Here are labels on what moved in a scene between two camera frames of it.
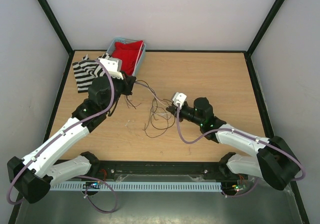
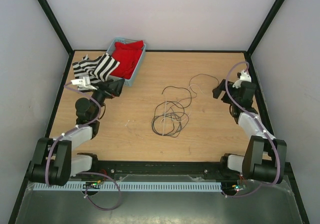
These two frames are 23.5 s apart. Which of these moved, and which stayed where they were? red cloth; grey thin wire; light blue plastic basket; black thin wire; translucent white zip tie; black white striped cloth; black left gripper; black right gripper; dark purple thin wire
Moved: black left gripper; dark purple thin wire; translucent white zip tie; black right gripper; black thin wire; grey thin wire
Stayed: red cloth; black white striped cloth; light blue plastic basket
